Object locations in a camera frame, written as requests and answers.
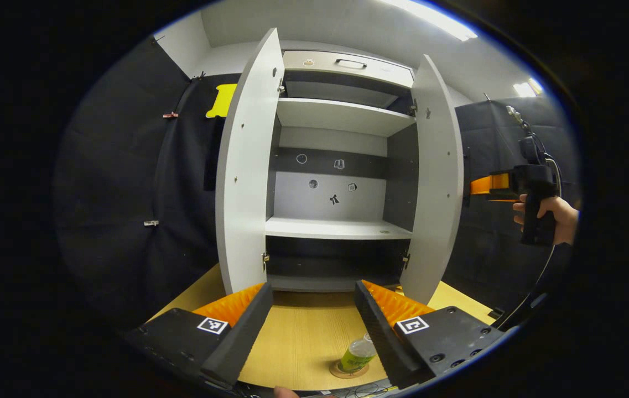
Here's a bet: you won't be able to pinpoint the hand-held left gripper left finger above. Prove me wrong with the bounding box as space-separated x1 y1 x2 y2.
126 282 274 390

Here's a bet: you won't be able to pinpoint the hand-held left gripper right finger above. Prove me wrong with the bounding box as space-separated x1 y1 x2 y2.
354 279 506 390

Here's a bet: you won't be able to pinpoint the green label plastic bottle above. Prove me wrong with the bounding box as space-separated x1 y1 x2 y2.
338 333 378 373

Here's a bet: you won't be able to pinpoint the white cabinet door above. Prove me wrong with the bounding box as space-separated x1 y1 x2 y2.
400 54 465 306
215 28 285 296

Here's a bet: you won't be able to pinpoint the round brown coaster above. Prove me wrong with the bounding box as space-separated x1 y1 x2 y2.
329 359 370 379

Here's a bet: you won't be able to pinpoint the white cabinet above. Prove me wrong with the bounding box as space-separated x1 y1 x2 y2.
264 50 420 292

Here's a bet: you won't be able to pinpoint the white cabinet shelf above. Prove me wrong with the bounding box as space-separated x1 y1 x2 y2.
266 217 413 240
275 98 417 138

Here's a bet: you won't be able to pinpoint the beige cabinet drawer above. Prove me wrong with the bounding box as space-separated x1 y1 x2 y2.
283 50 415 89

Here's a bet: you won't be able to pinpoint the small ceiling light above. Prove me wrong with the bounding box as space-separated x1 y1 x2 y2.
513 77 544 98

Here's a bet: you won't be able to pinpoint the thin dark cables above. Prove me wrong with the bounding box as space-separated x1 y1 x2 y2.
314 381 398 398

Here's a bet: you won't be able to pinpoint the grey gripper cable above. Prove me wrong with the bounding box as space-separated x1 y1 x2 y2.
494 158 564 332

